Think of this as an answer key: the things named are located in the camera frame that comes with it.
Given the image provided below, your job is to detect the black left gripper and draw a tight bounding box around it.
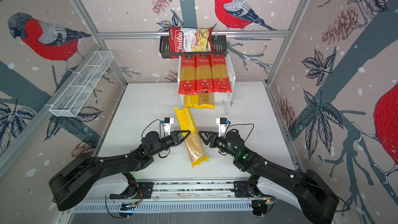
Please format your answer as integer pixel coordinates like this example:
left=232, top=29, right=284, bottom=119
left=150, top=130, right=191, bottom=157

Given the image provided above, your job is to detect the yellow spaghetti bag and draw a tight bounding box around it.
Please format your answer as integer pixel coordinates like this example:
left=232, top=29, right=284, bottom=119
left=199, top=93, right=215, bottom=109
left=174, top=107, right=209, bottom=167
left=184, top=95, right=200, bottom=108

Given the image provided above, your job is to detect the red spaghetti bag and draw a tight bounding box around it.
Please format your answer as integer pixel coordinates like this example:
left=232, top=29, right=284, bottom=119
left=178, top=55, right=197, bottom=95
left=210, top=54, right=232, bottom=93
left=196, top=54, right=214, bottom=93

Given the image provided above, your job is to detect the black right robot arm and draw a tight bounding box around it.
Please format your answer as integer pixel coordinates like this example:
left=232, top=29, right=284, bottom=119
left=199, top=131, right=340, bottom=224

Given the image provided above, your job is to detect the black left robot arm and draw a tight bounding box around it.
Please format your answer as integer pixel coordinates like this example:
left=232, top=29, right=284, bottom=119
left=49, top=130, right=191, bottom=211

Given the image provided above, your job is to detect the white two-tier shelf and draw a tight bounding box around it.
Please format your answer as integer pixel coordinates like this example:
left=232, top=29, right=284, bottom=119
left=177, top=54, right=236, bottom=115

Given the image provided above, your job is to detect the red cassava chips bag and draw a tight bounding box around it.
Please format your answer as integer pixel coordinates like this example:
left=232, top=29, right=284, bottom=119
left=169, top=27, right=214, bottom=53

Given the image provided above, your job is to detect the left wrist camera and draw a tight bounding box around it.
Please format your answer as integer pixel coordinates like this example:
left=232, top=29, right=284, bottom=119
left=161, top=117, right=174, bottom=135

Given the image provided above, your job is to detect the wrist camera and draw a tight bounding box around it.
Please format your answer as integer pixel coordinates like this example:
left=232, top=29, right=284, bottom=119
left=216, top=118, right=230, bottom=137
left=161, top=117, right=174, bottom=135

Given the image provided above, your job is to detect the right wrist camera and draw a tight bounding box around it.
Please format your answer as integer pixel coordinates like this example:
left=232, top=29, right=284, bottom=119
left=216, top=118, right=230, bottom=137

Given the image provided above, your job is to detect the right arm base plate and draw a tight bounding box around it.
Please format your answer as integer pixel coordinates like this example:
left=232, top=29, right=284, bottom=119
left=231, top=175, right=275, bottom=201

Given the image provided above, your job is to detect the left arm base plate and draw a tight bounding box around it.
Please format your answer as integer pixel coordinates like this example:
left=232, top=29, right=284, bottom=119
left=109, top=172, right=154, bottom=200

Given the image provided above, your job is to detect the aluminium mounting rail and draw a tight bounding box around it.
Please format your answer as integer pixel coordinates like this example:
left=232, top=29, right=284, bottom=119
left=77, top=178, right=321, bottom=203

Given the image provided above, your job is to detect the black wall basket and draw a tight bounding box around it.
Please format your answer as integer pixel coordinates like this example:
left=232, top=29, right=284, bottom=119
left=159, top=35, right=228, bottom=59

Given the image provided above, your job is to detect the white wire mesh basket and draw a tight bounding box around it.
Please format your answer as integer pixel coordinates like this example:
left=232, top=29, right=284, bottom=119
left=49, top=50, right=114, bottom=117

